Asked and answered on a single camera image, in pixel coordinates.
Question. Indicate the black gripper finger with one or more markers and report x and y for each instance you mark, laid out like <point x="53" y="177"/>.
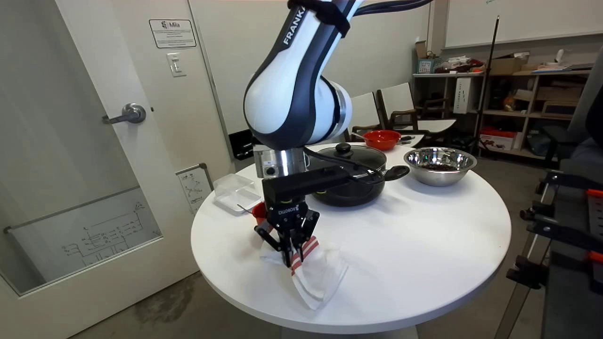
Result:
<point x="305" y="232"/>
<point x="275" y="245"/>

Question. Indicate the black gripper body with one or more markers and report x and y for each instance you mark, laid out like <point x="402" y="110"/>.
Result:
<point x="285" y="217"/>

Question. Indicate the white towel with red stripes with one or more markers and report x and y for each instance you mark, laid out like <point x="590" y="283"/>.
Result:
<point x="321" y="279"/>

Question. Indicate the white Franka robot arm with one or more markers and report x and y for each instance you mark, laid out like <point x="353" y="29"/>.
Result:
<point x="283" y="95"/>

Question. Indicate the black cooking pot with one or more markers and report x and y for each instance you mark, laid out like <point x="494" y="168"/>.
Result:
<point x="349" y="191"/>

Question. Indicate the glass pot lid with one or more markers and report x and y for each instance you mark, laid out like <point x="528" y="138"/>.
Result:
<point x="358" y="157"/>

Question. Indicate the red mug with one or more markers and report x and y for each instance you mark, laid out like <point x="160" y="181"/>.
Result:
<point x="256" y="211"/>

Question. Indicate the clear plastic container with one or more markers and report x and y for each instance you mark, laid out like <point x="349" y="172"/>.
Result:
<point x="236" y="194"/>

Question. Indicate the small whiteboard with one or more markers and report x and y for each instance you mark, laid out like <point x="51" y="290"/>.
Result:
<point x="192" y="187"/>

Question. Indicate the red bowl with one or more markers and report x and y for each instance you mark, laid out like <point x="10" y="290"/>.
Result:
<point x="381" y="138"/>

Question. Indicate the steel bowl of coffee beans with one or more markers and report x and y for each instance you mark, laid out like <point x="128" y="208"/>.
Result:
<point x="439" y="170"/>

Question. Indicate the small white round table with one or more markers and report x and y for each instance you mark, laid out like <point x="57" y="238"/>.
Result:
<point x="434" y="125"/>

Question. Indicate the white door with glass panel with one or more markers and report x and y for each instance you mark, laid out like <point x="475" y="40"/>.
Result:
<point x="62" y="144"/>

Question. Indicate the black tripod pole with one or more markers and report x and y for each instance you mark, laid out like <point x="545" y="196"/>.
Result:
<point x="486" y="76"/>

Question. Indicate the wooden shelving unit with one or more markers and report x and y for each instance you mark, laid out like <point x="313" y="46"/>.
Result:
<point x="520" y="95"/>

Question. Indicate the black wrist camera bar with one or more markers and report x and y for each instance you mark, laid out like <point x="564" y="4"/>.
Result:
<point x="313" y="181"/>

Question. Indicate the white light switch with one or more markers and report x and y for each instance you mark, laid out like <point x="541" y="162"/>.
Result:
<point x="175" y="64"/>

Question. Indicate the white wall sign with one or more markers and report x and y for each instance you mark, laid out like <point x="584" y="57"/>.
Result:
<point x="172" y="32"/>

